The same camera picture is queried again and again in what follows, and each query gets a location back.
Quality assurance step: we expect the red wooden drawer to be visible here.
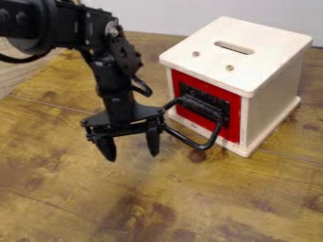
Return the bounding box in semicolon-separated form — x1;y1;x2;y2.
172;70;241;143

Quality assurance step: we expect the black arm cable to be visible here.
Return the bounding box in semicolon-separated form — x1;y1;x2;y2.
129;75;153;98

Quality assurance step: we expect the white wooden box cabinet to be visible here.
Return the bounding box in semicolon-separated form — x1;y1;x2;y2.
159;16;312;157

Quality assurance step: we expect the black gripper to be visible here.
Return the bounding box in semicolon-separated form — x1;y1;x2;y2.
80;92;164;162

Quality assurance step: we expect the black metal drawer handle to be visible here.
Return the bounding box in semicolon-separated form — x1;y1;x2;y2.
161;94;224;151

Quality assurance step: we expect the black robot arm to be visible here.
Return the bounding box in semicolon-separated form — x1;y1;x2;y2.
0;0;163;161

